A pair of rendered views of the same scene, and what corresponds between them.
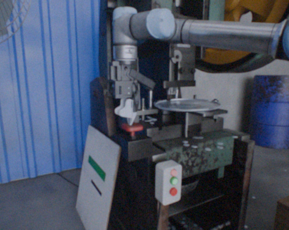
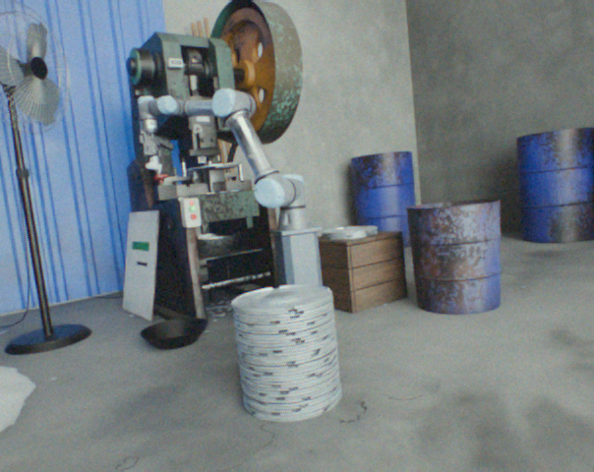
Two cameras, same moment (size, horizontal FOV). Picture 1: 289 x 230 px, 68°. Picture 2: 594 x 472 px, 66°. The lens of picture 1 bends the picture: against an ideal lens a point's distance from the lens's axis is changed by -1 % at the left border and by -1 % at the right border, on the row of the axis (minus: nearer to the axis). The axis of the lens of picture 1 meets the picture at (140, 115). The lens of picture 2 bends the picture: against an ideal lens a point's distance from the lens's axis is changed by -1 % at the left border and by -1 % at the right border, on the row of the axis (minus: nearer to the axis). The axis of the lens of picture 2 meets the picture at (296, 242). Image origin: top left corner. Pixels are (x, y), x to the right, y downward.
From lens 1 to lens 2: 163 cm
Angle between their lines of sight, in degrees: 9
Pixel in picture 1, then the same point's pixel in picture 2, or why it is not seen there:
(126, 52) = (148, 124)
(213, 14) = not seen: hidden behind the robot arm
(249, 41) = not seen: hidden behind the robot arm
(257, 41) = not seen: hidden behind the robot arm
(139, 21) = (153, 104)
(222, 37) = (205, 109)
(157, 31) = (164, 109)
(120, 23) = (143, 106)
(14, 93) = (34, 196)
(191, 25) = (189, 104)
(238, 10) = (255, 88)
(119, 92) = (147, 150)
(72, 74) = (103, 171)
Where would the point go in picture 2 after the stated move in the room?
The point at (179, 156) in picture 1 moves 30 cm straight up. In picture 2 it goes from (204, 203) to (197, 144)
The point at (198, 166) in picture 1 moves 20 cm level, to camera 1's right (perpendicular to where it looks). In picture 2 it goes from (224, 213) to (262, 209)
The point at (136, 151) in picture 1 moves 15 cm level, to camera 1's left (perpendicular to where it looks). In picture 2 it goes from (164, 193) to (133, 196)
